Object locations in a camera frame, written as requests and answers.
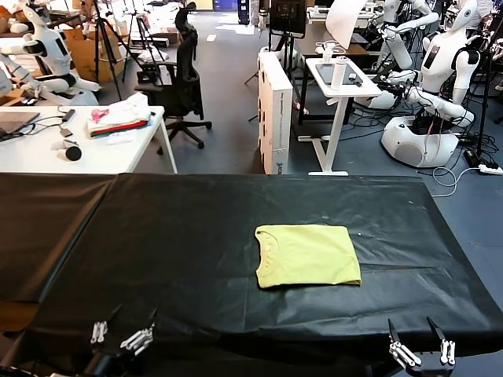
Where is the white floor cable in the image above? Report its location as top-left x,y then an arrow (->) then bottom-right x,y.
431,164 -> 483,197

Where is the grey laptop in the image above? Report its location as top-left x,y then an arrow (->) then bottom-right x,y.
0,111 -> 42,141

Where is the white hanging sheet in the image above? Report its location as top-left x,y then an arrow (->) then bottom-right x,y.
325,0 -> 365,50

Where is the white robot with black waist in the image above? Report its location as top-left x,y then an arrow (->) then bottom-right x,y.
0,0 -> 101,106

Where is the small white standing desk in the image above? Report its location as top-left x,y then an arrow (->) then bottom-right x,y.
297,57 -> 384,177

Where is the tall white cardboard box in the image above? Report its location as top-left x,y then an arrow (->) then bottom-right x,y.
257,50 -> 295,174

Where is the white ring controller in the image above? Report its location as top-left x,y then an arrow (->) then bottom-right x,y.
315,38 -> 349,63

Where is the black monitor on stand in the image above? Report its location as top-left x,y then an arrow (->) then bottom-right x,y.
269,0 -> 307,52

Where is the white tumbler bottle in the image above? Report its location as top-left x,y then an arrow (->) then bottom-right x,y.
331,55 -> 350,90

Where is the black light stand pole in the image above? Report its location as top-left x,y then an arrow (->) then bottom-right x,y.
465,0 -> 503,166

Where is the brown cardboard box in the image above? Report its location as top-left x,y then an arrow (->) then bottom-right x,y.
62,25 -> 130,83

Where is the wide black tablecloth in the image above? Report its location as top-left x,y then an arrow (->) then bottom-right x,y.
7,172 -> 503,377

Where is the large white desk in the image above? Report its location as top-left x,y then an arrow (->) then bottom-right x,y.
0,104 -> 178,174

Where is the black camera tripod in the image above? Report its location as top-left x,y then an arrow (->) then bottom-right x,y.
88,0 -> 137,101
125,9 -> 168,86

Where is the white and black round controller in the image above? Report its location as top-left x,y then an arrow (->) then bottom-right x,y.
52,137 -> 83,161

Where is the black office chair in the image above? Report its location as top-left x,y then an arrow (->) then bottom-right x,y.
134,1 -> 213,155

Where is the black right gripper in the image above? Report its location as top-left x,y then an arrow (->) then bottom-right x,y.
387,316 -> 457,377

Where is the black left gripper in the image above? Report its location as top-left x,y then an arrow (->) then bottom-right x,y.
90,305 -> 158,364

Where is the white plastic packet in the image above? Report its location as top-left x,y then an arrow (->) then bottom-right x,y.
105,132 -> 137,145

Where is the narrow black tablecloth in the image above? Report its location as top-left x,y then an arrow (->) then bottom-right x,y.
0,171 -> 119,311

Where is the black tablet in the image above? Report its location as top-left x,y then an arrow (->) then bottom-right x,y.
316,61 -> 365,86

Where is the stack of folded clothes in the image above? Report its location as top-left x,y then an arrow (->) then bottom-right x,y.
86,92 -> 153,138

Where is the dark wooden table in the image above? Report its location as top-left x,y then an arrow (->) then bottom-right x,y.
298,23 -> 370,126

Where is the white robot on round base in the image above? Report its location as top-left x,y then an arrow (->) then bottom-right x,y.
369,0 -> 483,169

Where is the yellow-green printed t-shirt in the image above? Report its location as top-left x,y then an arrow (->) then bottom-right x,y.
254,224 -> 362,291

